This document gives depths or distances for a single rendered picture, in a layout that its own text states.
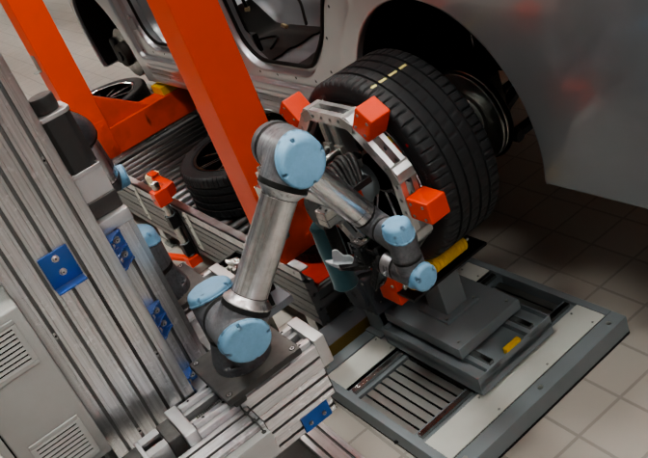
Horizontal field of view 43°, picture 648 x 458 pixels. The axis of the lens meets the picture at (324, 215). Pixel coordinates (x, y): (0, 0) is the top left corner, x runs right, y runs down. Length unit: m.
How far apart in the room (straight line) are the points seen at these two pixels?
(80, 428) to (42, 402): 0.12
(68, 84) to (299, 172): 2.90
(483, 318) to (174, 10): 1.43
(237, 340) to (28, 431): 0.55
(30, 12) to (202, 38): 1.93
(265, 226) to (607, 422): 1.40
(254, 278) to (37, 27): 2.86
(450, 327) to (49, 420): 1.41
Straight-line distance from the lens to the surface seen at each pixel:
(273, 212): 1.78
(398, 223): 1.98
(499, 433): 2.68
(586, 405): 2.82
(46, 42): 4.48
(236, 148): 2.74
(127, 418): 2.19
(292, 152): 1.73
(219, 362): 2.05
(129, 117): 4.66
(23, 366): 1.98
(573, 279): 3.31
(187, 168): 4.13
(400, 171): 2.30
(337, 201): 2.00
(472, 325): 2.85
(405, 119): 2.31
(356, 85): 2.40
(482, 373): 2.79
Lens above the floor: 2.02
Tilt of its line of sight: 28 degrees down
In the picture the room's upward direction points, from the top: 22 degrees counter-clockwise
